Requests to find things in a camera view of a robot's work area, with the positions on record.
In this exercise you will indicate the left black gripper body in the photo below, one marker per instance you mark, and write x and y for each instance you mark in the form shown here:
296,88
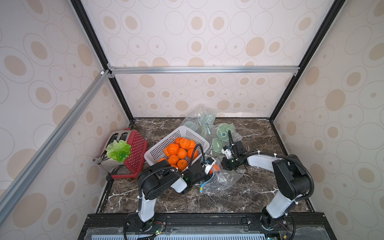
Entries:
202,177

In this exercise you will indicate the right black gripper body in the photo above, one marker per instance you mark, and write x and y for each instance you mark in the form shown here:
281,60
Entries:
235,155

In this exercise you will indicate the orange toy mandarin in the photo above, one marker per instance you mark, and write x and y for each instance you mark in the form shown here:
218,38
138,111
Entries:
167,154
182,153
192,144
177,140

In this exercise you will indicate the green-seal clear zip-top bag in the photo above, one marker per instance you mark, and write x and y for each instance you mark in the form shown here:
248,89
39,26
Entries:
220,136

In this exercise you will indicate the blue-seal clear zip-top bag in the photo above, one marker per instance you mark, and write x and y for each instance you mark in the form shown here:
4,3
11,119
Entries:
221,180

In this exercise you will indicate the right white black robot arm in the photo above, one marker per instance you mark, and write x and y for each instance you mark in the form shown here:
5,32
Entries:
294,181

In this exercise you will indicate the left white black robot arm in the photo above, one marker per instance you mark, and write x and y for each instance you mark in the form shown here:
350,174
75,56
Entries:
155,180

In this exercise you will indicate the white perforated plastic basket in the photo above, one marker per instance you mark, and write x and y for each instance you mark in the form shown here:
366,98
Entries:
154,154

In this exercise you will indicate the green toy lettuce leaf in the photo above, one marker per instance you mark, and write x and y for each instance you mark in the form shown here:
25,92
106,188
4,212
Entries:
118,150

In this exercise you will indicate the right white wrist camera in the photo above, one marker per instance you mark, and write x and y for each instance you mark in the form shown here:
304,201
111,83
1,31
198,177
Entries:
228,152

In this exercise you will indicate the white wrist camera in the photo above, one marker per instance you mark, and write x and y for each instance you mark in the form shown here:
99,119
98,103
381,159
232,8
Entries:
209,163
228,152

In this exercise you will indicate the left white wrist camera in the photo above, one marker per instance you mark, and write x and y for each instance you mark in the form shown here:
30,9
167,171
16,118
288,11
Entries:
209,163

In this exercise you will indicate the silver aluminium back rail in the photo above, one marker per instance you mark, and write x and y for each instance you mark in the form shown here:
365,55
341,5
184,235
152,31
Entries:
205,70

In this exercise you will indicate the silver aluminium rail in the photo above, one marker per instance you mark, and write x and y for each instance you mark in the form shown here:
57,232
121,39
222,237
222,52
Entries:
205,70
23,181

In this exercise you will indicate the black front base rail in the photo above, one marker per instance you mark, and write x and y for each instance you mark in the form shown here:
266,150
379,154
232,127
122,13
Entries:
204,226

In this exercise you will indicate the black right corner post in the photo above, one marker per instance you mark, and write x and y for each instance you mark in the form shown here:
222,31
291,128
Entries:
313,47

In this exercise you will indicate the black corner post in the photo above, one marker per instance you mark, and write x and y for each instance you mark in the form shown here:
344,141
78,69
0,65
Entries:
97,47
313,47

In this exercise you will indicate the silver aluminium left rail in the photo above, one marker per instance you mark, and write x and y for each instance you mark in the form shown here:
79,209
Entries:
23,181

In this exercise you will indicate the black left corner post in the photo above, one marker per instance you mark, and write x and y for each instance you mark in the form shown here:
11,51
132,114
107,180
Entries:
97,47

